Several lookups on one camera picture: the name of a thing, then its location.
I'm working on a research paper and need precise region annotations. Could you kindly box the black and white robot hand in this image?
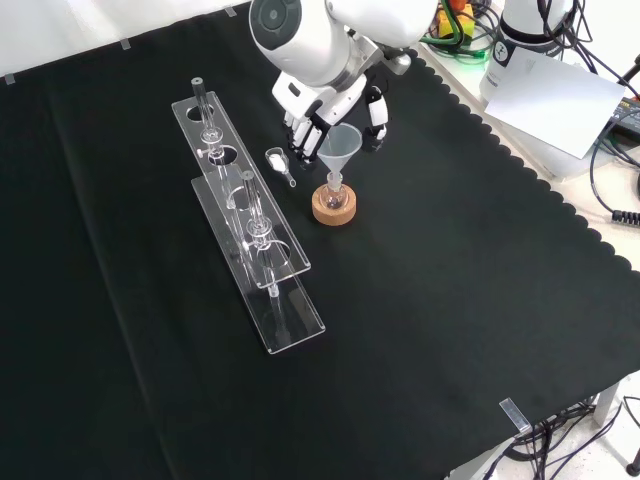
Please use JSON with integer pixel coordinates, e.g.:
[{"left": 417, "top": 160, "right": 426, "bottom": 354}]
[{"left": 271, "top": 67, "right": 391, "bottom": 166}]

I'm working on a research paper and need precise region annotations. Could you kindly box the clear plastic funnel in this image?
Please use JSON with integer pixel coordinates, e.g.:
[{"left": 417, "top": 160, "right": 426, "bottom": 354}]
[{"left": 317, "top": 123, "right": 362, "bottom": 189}]

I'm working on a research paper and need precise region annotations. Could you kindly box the clear glass weighing funnel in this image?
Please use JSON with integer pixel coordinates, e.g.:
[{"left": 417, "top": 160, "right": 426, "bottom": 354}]
[{"left": 264, "top": 146, "right": 298, "bottom": 189}]

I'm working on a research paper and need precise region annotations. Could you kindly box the clear round-bottom flask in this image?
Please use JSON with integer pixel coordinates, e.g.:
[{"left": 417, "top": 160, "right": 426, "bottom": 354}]
[{"left": 322, "top": 172, "right": 349, "bottom": 212}]

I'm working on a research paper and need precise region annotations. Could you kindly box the clear acrylic funnel stand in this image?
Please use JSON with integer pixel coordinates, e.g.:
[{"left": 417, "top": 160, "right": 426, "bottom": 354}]
[{"left": 170, "top": 75, "right": 328, "bottom": 357}]

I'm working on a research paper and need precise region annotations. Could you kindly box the yellow stop button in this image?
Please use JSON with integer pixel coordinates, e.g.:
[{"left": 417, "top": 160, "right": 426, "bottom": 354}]
[{"left": 435, "top": 2, "right": 476, "bottom": 40}]

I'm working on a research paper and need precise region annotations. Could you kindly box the black cloth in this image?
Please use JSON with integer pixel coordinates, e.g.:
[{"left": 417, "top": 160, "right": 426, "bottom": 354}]
[{"left": 0, "top": 0, "right": 640, "bottom": 480}]

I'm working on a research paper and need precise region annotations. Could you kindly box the pale board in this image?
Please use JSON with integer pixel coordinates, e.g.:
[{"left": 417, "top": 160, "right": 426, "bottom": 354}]
[{"left": 483, "top": 45, "right": 628, "bottom": 161}]

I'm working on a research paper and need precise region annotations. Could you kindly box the black power adapter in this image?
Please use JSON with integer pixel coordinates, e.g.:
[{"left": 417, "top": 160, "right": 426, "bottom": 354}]
[{"left": 610, "top": 95, "right": 640, "bottom": 147}]

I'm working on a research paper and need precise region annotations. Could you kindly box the grey table leg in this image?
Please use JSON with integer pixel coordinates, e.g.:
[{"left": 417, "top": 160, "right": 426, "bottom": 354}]
[{"left": 593, "top": 383, "right": 623, "bottom": 432}]

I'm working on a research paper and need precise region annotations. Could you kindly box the cork ring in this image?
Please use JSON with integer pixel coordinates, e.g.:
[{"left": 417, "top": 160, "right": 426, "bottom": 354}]
[{"left": 311, "top": 183, "right": 360, "bottom": 228}]

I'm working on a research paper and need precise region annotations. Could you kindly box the green cable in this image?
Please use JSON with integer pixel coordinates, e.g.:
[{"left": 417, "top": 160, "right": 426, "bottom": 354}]
[{"left": 418, "top": 9, "right": 491, "bottom": 66}]

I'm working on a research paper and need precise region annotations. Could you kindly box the black coiled cable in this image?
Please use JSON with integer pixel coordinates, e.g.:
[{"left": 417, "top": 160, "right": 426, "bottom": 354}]
[{"left": 588, "top": 137, "right": 640, "bottom": 227}]

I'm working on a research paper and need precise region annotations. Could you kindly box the black floor cable bundle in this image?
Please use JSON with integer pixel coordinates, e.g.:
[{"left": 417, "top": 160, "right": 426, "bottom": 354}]
[{"left": 492, "top": 394, "right": 640, "bottom": 480}]

